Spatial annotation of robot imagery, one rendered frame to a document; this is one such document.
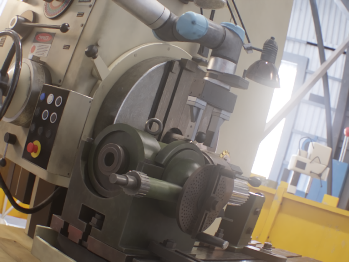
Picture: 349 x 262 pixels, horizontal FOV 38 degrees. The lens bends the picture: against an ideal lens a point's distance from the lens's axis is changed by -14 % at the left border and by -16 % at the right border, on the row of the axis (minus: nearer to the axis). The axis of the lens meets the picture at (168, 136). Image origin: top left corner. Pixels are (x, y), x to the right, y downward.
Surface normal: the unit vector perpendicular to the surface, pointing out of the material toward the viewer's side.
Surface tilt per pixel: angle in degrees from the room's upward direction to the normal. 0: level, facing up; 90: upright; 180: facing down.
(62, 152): 90
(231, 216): 90
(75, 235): 90
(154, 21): 133
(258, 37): 90
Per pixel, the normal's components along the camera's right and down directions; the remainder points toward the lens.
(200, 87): -0.69, -0.24
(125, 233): 0.76, 0.22
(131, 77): -0.33, -0.68
